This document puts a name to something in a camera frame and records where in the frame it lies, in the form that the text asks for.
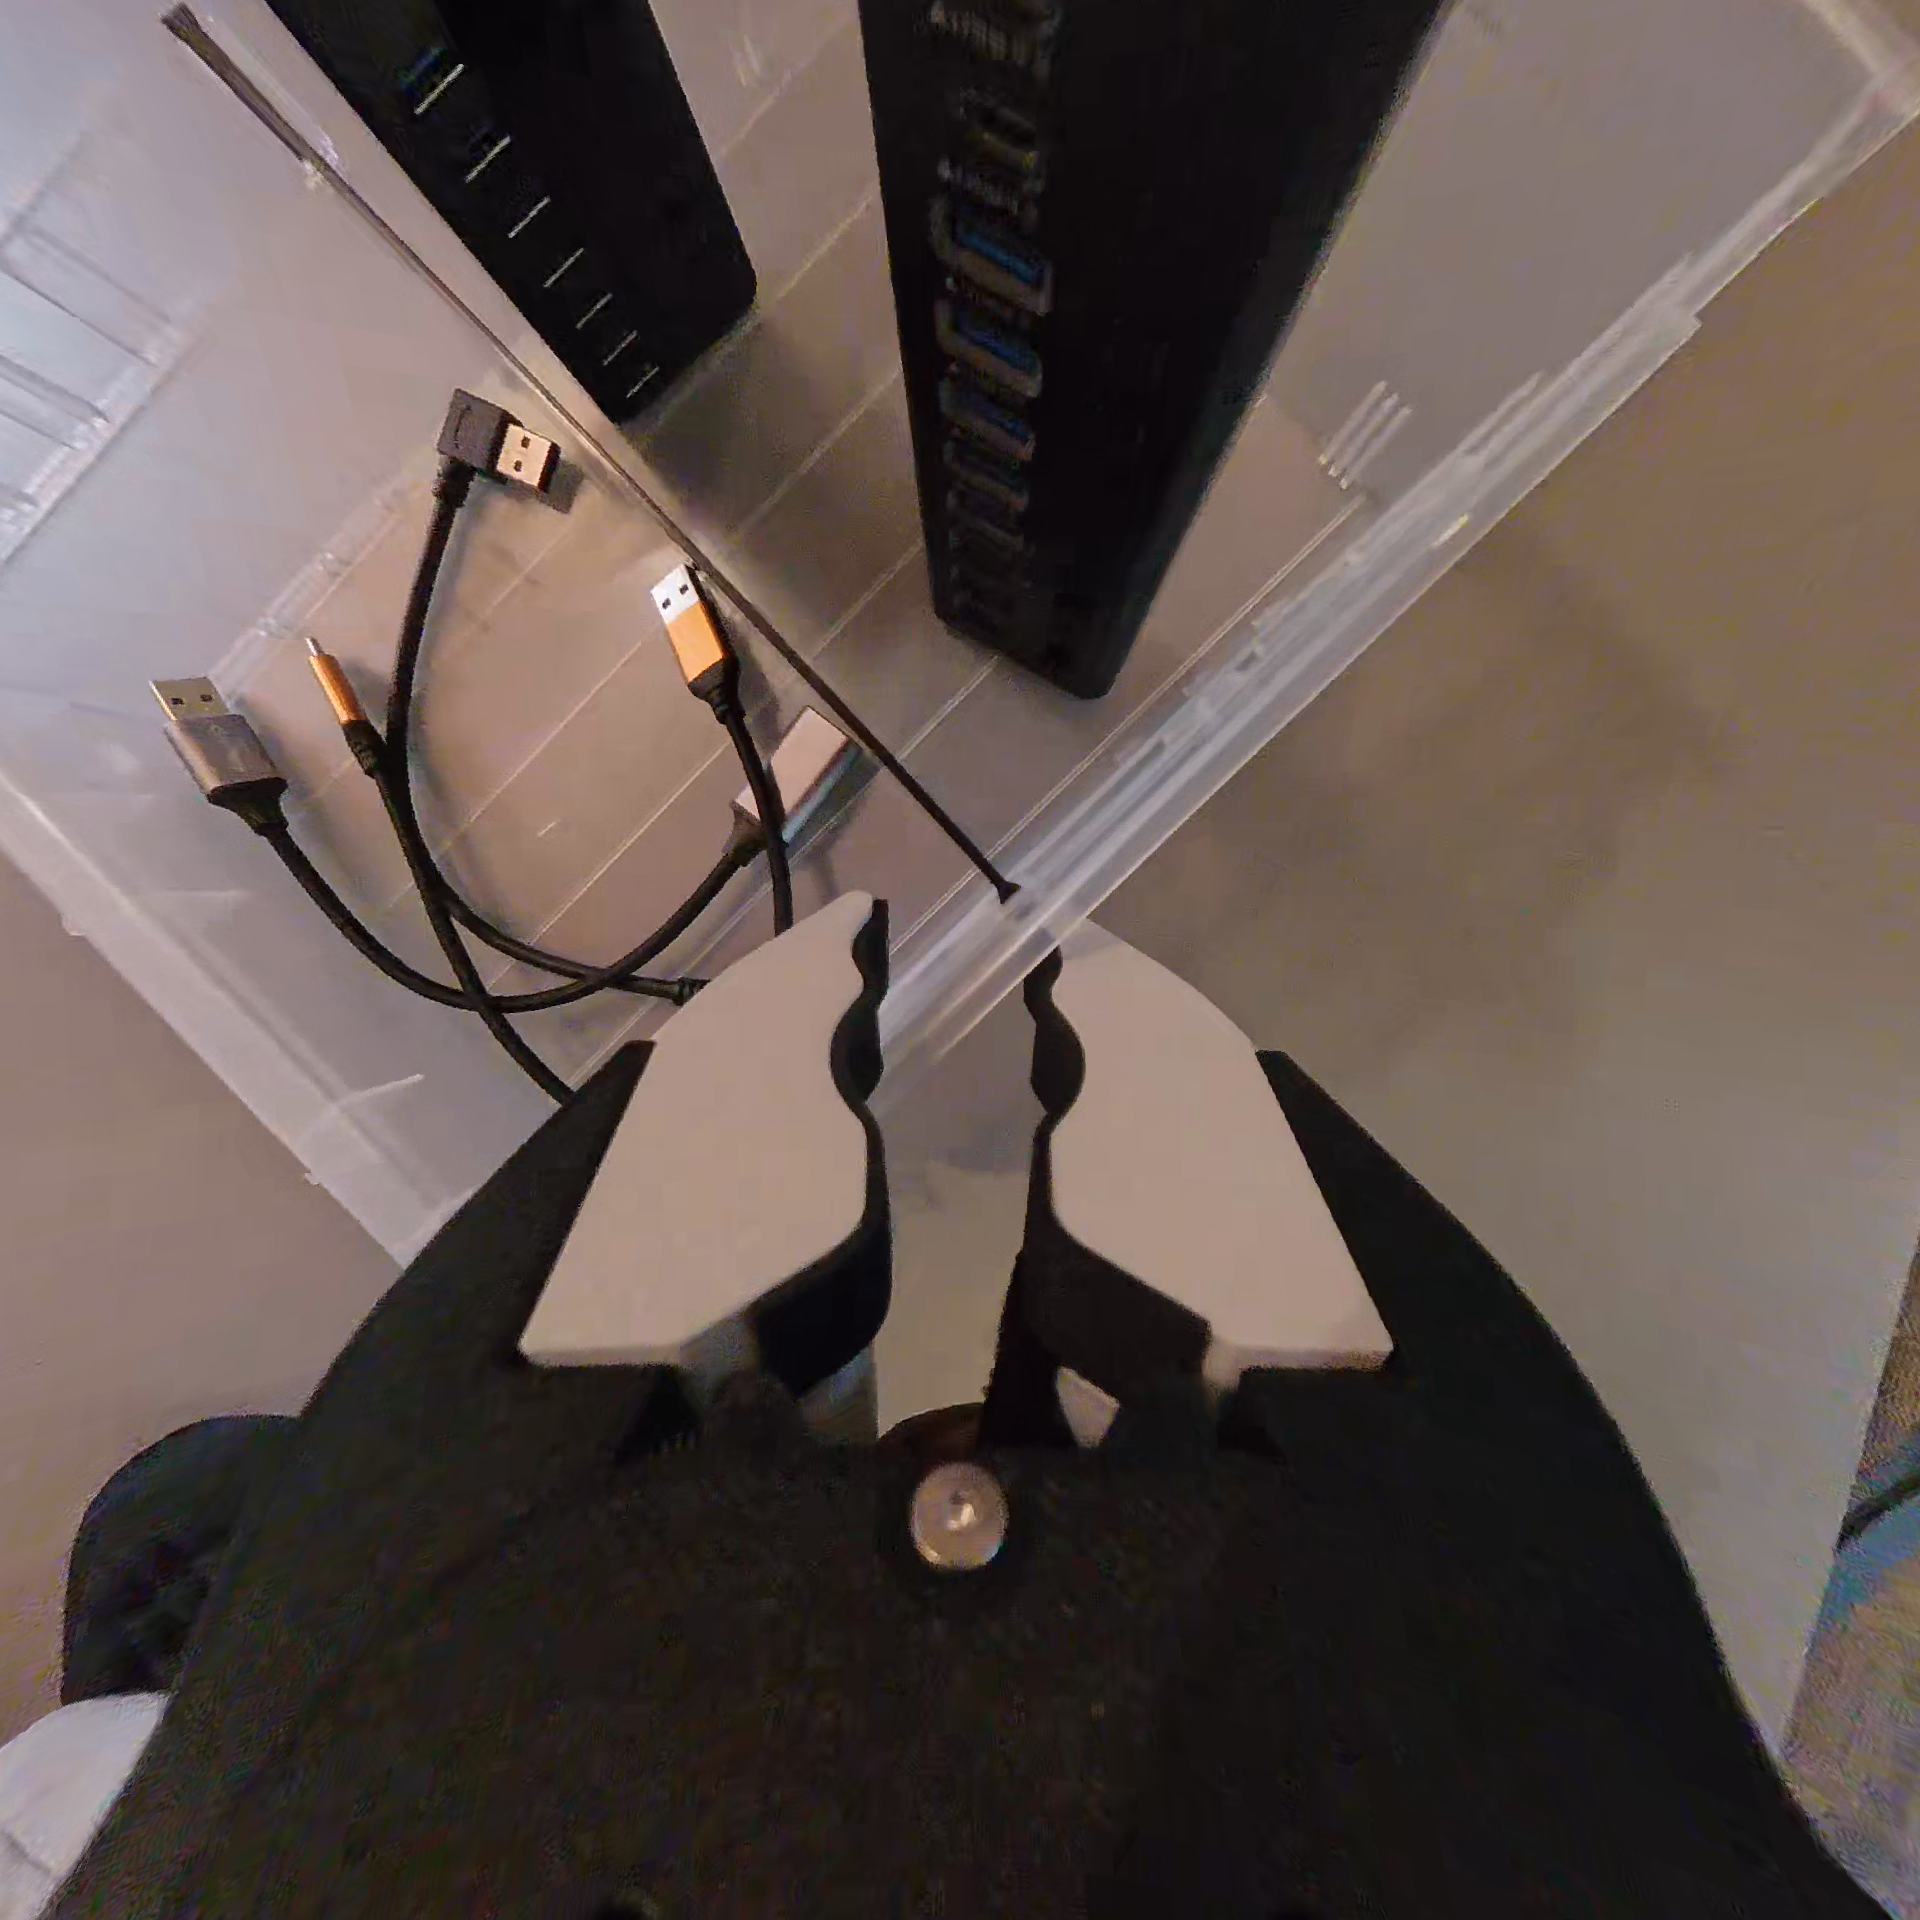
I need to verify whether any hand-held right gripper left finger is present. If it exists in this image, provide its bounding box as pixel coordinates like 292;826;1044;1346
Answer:
515;894;898;1400

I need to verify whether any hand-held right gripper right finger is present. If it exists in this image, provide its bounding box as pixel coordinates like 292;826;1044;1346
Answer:
980;920;1397;1448

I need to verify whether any gold-plug braided usb cable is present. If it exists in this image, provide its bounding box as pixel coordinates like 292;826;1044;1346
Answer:
305;564;793;1025

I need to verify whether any large textured black usb hub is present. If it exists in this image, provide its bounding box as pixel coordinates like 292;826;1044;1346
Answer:
857;0;1455;703

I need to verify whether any person's grey hoodie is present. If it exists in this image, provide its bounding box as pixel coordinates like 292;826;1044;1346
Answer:
0;1694;171;1888

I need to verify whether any glossy black multi-port usb hub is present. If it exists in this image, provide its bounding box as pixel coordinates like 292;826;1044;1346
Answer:
268;0;759;425

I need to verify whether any black angled-plug usb cable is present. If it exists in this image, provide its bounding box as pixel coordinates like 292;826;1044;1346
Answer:
387;387;573;1104

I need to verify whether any clear plastic bin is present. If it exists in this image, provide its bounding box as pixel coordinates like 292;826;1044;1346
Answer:
0;0;1920;1264

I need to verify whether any grey-plug braided usb cable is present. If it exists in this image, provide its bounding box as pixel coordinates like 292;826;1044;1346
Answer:
145;670;887;1006

